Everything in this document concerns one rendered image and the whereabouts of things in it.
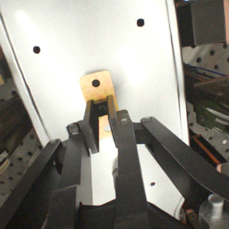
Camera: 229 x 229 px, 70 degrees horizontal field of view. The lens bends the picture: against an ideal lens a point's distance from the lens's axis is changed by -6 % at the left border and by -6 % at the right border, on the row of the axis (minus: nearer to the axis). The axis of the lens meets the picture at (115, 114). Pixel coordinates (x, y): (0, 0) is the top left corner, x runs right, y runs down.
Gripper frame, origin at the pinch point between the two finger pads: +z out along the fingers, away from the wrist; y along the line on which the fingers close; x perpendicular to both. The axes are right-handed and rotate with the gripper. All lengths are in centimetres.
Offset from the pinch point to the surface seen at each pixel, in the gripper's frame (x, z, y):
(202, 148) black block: -17.4, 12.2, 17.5
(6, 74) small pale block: 7.0, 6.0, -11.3
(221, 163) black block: -17.5, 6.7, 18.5
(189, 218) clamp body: -38.3, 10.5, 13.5
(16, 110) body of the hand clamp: 1.5, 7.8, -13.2
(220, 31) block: 5.8, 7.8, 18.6
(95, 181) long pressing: -12.8, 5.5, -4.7
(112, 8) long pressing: 10.9, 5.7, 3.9
